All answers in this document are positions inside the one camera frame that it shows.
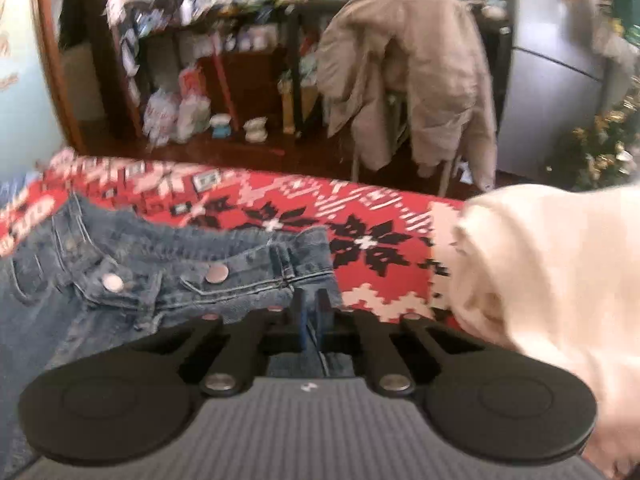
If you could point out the decorated christmas tree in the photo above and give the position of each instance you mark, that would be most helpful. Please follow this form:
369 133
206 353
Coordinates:
600 155

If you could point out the beige jacket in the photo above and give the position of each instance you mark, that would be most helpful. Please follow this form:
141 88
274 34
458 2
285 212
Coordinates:
410 70

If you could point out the grey refrigerator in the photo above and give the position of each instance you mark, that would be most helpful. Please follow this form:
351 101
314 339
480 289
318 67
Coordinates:
550 60

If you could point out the wooden door frame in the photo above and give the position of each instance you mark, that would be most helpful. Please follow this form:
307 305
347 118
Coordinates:
55 60

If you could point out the cluttered dark shelf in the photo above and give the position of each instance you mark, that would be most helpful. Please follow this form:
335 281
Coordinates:
240 20

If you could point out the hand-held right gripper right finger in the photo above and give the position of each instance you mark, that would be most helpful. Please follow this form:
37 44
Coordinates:
323 317

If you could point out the red wooden cabinet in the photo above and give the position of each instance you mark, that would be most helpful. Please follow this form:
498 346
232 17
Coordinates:
250 80

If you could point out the cream sweater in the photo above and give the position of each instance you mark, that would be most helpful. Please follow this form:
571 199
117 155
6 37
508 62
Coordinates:
550 280

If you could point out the white plastic bags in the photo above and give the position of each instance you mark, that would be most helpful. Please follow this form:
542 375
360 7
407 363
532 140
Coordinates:
175 110

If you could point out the red printed blanket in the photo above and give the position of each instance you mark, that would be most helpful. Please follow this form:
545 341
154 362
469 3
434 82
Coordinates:
380 220

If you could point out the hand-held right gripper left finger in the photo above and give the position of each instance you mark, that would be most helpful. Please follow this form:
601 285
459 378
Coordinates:
301 320

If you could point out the blue denim jeans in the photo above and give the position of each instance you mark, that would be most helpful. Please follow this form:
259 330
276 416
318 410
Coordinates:
100 260

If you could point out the small white blue figurine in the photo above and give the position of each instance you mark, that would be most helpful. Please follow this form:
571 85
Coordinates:
221 127

